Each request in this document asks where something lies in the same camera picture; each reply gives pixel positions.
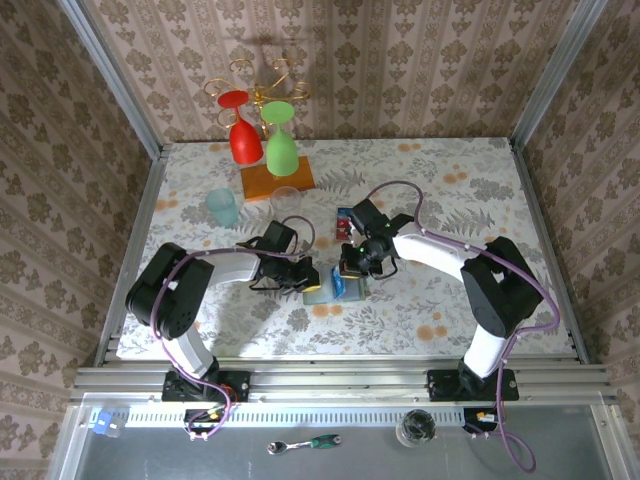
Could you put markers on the blue white connector box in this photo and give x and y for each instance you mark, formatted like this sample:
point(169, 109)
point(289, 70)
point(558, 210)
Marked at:
point(101, 424)

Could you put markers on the floral tablecloth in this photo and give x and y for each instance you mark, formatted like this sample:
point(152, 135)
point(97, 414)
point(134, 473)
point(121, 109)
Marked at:
point(300, 345)

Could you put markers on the clear acrylic card box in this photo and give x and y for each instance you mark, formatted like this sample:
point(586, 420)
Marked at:
point(342, 217)

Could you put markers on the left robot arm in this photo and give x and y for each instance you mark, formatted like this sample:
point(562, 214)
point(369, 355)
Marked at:
point(230, 267)

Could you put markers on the aluminium side rail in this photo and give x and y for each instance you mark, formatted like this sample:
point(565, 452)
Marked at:
point(531, 200)
point(147, 200)

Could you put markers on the red wine glass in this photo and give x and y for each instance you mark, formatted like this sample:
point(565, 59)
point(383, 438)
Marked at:
point(245, 145)

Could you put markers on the grey metal tray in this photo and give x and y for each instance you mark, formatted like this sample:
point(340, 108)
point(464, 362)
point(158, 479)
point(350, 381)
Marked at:
point(350, 465)

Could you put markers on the clear glass jar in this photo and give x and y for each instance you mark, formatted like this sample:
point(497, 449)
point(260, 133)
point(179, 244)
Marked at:
point(416, 427)

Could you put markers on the wooden rack base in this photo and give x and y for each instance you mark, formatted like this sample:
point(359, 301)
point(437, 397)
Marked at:
point(255, 182)

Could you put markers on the black power connector block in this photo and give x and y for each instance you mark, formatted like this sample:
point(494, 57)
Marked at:
point(200, 417)
point(475, 417)

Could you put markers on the aluminium front frame rail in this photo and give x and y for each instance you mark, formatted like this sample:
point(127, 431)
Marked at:
point(340, 380)

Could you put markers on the green card holder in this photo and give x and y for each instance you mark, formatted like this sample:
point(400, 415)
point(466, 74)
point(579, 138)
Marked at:
point(317, 295)

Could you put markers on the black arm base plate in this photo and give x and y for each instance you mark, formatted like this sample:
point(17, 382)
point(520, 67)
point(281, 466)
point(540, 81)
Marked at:
point(240, 385)
point(440, 385)

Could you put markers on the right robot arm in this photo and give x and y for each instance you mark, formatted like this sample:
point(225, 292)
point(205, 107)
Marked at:
point(430, 250)

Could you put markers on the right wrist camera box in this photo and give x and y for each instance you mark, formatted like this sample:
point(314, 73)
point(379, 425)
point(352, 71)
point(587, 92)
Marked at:
point(355, 230)

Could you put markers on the clear plastic cup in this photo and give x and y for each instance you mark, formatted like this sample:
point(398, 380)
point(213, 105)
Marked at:
point(286, 200)

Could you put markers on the teal plastic cup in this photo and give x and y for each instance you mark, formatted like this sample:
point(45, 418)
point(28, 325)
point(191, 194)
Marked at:
point(221, 205)

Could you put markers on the green wine glass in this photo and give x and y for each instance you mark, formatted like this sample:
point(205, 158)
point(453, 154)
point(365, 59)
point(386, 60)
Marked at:
point(280, 155)

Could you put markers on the aluminium frame post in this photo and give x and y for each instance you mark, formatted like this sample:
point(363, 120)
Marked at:
point(560, 70)
point(110, 75)

